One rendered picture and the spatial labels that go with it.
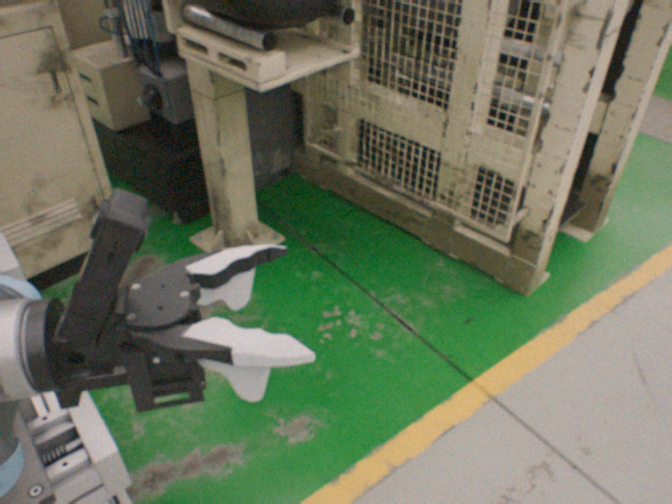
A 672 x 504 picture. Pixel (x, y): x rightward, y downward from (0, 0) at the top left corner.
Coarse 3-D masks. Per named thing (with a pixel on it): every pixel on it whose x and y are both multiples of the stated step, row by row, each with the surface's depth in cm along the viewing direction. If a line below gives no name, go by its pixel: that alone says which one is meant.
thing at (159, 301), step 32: (128, 288) 45; (160, 288) 45; (192, 288) 45; (32, 320) 41; (128, 320) 41; (160, 320) 41; (192, 320) 43; (32, 352) 41; (64, 352) 43; (96, 352) 43; (128, 352) 42; (64, 384) 44; (96, 384) 45; (160, 384) 44; (192, 384) 44
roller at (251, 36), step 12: (192, 12) 154; (204, 12) 152; (216, 12) 151; (204, 24) 152; (216, 24) 148; (228, 24) 146; (240, 24) 144; (240, 36) 144; (252, 36) 140; (264, 36) 138; (276, 36) 140; (264, 48) 140
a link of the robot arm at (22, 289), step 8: (0, 280) 59; (8, 280) 60; (16, 280) 60; (0, 288) 57; (8, 288) 59; (16, 288) 59; (24, 288) 60; (32, 288) 61; (0, 296) 56; (8, 296) 57; (16, 296) 59; (24, 296) 59; (32, 296) 61
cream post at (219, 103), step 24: (192, 72) 182; (192, 96) 188; (216, 96) 181; (240, 96) 188; (216, 120) 185; (240, 120) 192; (216, 144) 192; (240, 144) 197; (216, 168) 199; (240, 168) 202; (216, 192) 207; (240, 192) 207; (216, 216) 216; (240, 216) 213; (240, 240) 218
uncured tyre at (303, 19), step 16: (208, 0) 138; (224, 0) 132; (240, 0) 132; (256, 0) 132; (272, 0) 135; (288, 0) 138; (304, 0) 141; (320, 0) 145; (336, 0) 150; (240, 16) 137; (256, 16) 137; (272, 16) 138; (288, 16) 141; (304, 16) 144; (320, 16) 152
